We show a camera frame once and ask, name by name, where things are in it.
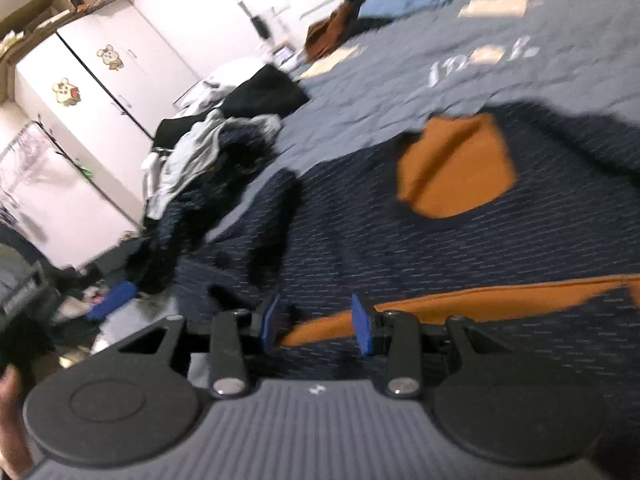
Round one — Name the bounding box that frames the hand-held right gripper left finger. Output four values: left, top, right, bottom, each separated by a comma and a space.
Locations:
117, 294, 296, 401

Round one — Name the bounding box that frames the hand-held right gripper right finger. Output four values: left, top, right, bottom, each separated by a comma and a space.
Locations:
351, 292, 506, 401

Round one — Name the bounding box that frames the navy dotted sweater orange lining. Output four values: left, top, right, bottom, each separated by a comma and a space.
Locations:
172, 101, 640, 441

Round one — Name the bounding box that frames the navy diamond-patterned garment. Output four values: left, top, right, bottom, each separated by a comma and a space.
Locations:
145, 125, 281, 261

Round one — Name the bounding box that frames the person's left hand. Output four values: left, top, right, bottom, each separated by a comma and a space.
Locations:
0, 364, 33, 478

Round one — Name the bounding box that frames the blue slipper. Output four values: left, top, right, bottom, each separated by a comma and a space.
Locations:
85, 281, 138, 322

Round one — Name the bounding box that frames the white wardrobe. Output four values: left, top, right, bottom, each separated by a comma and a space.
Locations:
0, 2, 201, 266

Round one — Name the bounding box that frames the cartoon animal sticker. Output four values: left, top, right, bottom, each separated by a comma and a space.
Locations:
51, 77, 82, 107

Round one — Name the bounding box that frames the black sweater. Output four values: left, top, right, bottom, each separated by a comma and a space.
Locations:
152, 64, 310, 151

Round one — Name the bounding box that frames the grey printed quilt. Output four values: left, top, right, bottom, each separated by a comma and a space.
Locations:
205, 0, 640, 241

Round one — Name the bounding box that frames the rabbit sticker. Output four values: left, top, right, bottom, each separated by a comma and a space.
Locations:
96, 45, 123, 72

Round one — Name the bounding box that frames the rust brown garment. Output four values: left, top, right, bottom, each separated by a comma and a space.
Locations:
305, 2, 368, 61

